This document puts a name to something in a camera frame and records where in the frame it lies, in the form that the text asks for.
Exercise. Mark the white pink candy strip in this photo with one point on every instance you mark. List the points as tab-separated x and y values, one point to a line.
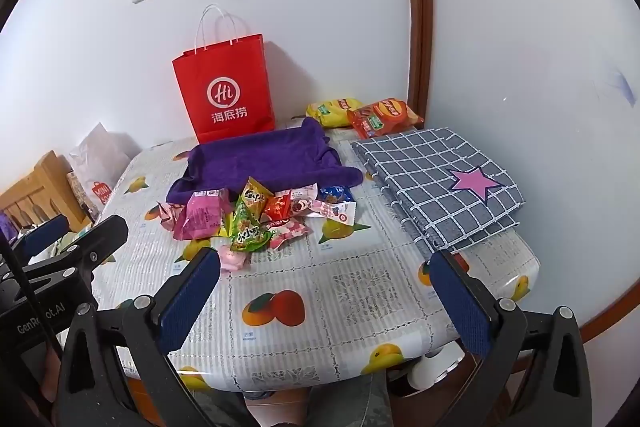
300	193

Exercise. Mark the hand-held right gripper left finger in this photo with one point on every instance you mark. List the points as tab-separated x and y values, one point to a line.
192	297

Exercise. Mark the white red gummy packet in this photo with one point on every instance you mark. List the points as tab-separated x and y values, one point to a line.
290	234

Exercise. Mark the blue snack packet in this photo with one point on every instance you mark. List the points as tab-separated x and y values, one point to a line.
335	194

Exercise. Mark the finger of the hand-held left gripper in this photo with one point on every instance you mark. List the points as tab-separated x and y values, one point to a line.
107	232
45	229

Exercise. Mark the white candy packet red dot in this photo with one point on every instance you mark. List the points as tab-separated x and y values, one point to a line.
330	212

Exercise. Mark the wooden baseboard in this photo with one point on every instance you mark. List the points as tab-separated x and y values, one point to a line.
610	314

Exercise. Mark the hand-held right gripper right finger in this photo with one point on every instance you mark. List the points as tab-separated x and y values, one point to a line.
460	302

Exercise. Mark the white plastic bag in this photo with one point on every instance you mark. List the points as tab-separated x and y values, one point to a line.
100	152

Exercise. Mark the white round object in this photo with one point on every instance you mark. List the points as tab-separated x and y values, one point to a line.
435	367

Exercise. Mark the wooden door frame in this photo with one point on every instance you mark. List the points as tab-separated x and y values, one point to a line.
417	7

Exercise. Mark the purple towel tray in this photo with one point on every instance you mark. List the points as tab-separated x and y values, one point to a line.
260	157

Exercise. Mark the yellow chip bag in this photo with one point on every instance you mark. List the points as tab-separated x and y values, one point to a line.
330	111

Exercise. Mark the small red snack packet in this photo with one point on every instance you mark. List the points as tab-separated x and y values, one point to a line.
277	209

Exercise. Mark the grey checked cloth pink star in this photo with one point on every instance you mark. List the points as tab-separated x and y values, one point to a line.
425	187

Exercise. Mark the person's grey trousers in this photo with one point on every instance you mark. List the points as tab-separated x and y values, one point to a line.
360	402

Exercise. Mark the fruit-printed tablecloth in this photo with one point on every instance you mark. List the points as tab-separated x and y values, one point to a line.
325	287

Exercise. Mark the green snack packet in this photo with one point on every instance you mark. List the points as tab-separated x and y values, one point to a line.
247	232

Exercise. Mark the pale pink packet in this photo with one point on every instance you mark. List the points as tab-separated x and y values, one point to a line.
232	259

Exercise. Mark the yellow snack packet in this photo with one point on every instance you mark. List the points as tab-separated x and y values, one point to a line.
252	199

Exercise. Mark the red paper bag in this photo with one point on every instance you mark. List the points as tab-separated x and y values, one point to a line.
225	57

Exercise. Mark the orange chip bag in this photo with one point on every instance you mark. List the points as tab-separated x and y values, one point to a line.
385	117

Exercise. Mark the wooden chair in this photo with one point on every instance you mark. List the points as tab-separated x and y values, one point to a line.
35	187

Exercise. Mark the pink white striped packet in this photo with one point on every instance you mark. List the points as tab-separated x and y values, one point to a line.
169	214

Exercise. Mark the large pink snack packet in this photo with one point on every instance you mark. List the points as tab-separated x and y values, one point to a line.
200	217

